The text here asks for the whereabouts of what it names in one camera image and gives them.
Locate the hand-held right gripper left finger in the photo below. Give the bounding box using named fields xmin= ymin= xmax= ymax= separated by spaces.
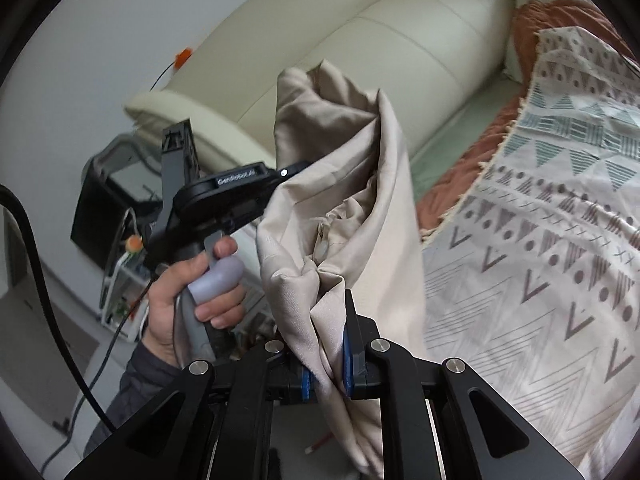
xmin=65 ymin=341 xmax=317 ymax=480

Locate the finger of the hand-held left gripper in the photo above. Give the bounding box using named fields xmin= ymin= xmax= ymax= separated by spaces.
xmin=271 ymin=159 xmax=312 ymax=181

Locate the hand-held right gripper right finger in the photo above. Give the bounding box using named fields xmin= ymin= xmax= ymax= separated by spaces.
xmin=341 ymin=290 xmax=586 ymax=480

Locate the beige jacket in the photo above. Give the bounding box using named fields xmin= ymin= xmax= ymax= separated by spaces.
xmin=255 ymin=58 xmax=432 ymax=479

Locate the person's left forearm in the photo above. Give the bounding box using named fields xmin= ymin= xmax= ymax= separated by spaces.
xmin=82 ymin=341 xmax=187 ymax=457

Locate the person's left hand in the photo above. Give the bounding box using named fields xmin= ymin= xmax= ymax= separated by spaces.
xmin=140 ymin=236 xmax=246 ymax=369

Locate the cream leather cushion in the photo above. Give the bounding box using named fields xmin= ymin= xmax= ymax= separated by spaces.
xmin=123 ymin=90 xmax=262 ymax=172

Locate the black case grey lid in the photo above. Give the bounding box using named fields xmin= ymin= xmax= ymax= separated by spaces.
xmin=69 ymin=134 xmax=167 ymax=272

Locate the cream padded headboard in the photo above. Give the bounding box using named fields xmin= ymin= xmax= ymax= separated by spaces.
xmin=164 ymin=0 xmax=522 ymax=182

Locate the light green bed sheet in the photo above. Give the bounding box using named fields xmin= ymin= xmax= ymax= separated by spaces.
xmin=409 ymin=76 xmax=532 ymax=197

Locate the patterned white blanket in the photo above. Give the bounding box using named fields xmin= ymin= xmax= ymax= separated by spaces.
xmin=419 ymin=24 xmax=640 ymax=480

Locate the thin black cable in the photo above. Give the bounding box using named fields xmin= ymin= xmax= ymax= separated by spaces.
xmin=37 ymin=279 xmax=157 ymax=471

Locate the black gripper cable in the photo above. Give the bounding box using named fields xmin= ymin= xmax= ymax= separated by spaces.
xmin=0 ymin=184 xmax=119 ymax=434

